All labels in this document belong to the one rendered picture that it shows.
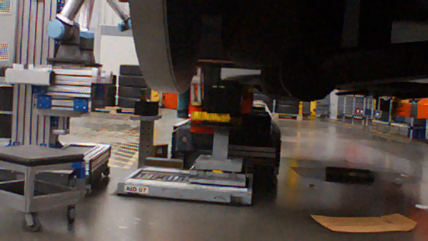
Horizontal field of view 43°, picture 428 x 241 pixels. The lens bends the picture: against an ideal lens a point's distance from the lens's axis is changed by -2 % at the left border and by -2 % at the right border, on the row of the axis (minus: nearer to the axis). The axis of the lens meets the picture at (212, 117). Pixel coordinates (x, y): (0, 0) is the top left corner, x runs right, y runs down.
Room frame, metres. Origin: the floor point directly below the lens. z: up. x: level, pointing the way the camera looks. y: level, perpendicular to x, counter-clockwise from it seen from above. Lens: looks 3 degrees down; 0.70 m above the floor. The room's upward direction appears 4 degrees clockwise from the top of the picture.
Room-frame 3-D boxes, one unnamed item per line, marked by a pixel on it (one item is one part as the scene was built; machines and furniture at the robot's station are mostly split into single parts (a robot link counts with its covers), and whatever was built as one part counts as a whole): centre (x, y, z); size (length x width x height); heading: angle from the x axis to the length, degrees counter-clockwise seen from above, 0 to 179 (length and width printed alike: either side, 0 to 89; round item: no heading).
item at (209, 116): (3.55, 0.01, 0.51); 0.29 x 0.06 x 0.06; 86
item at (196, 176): (3.71, -0.07, 0.13); 0.50 x 0.36 x 0.10; 176
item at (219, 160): (3.67, -0.07, 0.32); 0.40 x 0.30 x 0.28; 176
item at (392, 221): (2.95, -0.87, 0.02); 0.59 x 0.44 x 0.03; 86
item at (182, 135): (4.03, 0.05, 0.26); 0.42 x 0.18 x 0.35; 86
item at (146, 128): (4.37, 0.52, 0.21); 0.10 x 0.10 x 0.42; 86
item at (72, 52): (3.39, 0.91, 0.87); 0.15 x 0.15 x 0.10
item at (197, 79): (3.68, 0.10, 0.85); 0.54 x 0.07 x 0.54; 176
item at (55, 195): (2.63, 0.87, 0.17); 0.43 x 0.36 x 0.34; 58
